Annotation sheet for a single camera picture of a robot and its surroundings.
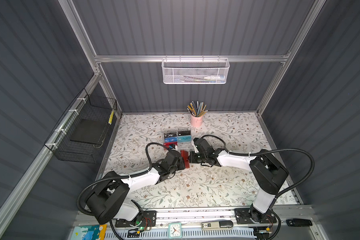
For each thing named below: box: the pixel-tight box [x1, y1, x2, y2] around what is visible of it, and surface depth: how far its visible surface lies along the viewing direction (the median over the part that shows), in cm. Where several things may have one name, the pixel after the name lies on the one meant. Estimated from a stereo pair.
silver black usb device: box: [201, 220, 234, 230], surface depth 70 cm
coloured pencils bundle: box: [187, 101, 208, 117], surface depth 108 cm
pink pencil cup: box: [190, 114, 204, 128], surface depth 110 cm
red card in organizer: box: [163, 141, 178, 149], surface depth 101 cm
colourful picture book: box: [70, 224, 107, 240], surface depth 71 cm
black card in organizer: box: [178, 130, 191, 136], surface depth 101 cm
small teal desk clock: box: [168, 222, 183, 239], surface depth 70 cm
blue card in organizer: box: [164, 136, 178, 143], surface depth 101 cm
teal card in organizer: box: [177, 135, 192, 143], surface depth 101 cm
